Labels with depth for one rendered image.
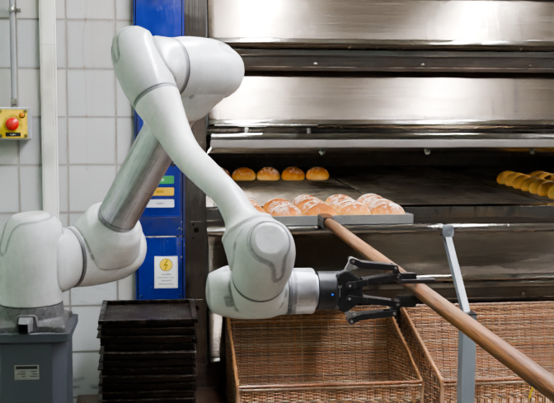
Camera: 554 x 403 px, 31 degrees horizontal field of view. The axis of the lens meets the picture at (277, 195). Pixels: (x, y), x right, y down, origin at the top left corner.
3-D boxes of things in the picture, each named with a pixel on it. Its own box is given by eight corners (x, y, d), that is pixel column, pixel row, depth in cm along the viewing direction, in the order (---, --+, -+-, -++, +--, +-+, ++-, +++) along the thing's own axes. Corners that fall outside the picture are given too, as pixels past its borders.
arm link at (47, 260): (-16, 301, 247) (-18, 212, 245) (49, 290, 260) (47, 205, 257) (19, 311, 236) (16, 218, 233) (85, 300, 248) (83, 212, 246)
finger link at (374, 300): (347, 294, 195) (345, 301, 195) (402, 302, 197) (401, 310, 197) (343, 289, 199) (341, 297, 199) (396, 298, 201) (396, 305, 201)
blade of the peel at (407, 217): (413, 222, 301) (413, 213, 301) (230, 226, 293) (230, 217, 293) (383, 208, 337) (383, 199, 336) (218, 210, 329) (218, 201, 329)
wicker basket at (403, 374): (222, 388, 335) (222, 306, 332) (388, 383, 342) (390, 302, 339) (233, 439, 288) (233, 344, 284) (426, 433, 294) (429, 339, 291)
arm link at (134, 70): (149, 77, 204) (200, 78, 213) (115, 11, 210) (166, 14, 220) (120, 118, 212) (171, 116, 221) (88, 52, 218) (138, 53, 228)
